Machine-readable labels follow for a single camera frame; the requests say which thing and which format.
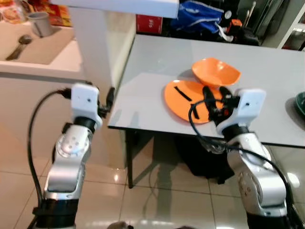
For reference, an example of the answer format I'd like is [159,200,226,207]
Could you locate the orange plastic bowl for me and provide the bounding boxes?
[192,58,241,89]

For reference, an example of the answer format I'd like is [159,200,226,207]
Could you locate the black chopstick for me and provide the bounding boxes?
[173,85,193,102]

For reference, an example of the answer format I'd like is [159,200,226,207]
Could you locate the orange plastic plate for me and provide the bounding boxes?
[164,80,224,125]

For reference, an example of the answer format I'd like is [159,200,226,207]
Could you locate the white pillar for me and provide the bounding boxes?
[71,7,137,92]

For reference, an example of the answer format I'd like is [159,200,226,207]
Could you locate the black bag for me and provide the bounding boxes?
[175,136,235,185]

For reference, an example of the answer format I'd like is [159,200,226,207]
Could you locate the black table leg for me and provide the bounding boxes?
[124,130,137,189]

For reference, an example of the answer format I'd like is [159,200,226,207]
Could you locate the orange and black device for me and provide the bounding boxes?
[226,19,242,38]

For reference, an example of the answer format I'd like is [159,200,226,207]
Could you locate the dark green plate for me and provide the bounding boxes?
[295,92,305,116]

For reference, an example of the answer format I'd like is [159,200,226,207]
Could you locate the beige sink counter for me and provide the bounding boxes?
[0,21,87,81]

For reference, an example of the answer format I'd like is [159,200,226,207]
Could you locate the blue bag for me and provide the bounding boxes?
[175,0,225,35]

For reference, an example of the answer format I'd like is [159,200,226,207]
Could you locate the black chair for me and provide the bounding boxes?
[237,0,292,47]

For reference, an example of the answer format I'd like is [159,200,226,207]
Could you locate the red box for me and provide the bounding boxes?
[136,14,163,34]

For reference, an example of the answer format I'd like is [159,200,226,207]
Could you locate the white counter slab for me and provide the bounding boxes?
[49,0,180,19]

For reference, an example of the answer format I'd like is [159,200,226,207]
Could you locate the grey mug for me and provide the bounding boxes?
[27,12,54,38]

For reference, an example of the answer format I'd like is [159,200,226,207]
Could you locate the metal spoon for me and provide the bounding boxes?
[5,34,33,62]

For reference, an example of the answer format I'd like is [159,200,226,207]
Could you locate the red and yellow snack packages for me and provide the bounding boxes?
[0,0,73,27]

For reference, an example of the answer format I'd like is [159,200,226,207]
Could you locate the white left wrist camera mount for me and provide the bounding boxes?
[71,83,103,129]

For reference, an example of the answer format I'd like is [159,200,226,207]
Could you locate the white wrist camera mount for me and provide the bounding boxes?
[71,83,103,129]
[216,88,266,137]

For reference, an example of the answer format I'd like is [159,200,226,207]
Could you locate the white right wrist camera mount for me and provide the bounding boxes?
[216,88,266,137]

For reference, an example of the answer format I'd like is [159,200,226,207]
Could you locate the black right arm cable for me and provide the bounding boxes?
[188,99,305,229]

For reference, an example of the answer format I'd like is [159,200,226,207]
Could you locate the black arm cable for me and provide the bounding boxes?
[27,88,73,191]
[188,99,305,229]

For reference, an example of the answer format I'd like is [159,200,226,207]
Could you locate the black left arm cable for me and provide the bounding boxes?
[27,88,73,191]

